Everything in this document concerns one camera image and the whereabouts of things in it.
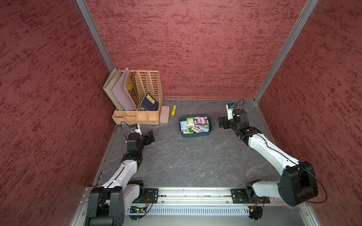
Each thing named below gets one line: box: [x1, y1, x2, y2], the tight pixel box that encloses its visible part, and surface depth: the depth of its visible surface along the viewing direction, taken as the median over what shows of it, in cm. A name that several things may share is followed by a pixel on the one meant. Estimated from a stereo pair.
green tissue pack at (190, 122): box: [186, 117, 195, 130], surface depth 100 cm
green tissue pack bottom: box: [182, 129, 195, 135], surface depth 97 cm
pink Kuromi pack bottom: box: [191, 126, 203, 134], surface depth 98 cm
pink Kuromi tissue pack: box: [199, 116, 210, 126], surface depth 102 cm
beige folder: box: [102, 67, 125, 111], surface depth 93 cm
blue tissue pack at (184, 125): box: [179, 120, 189, 132], surface depth 99 cm
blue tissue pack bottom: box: [198, 125, 210, 133], surface depth 99 cm
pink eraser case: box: [159, 105, 170, 124], surface depth 111 cm
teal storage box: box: [179, 114, 213, 138], surface depth 99 cm
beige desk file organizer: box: [112, 70, 164, 125], surface depth 105 cm
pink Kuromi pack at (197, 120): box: [193, 116, 203, 126], surface depth 102 cm
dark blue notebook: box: [139, 91, 159, 112], surface depth 105 cm
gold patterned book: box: [126, 70, 140, 110], surface depth 104 cm
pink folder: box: [112, 67, 138, 111], surface depth 94 cm
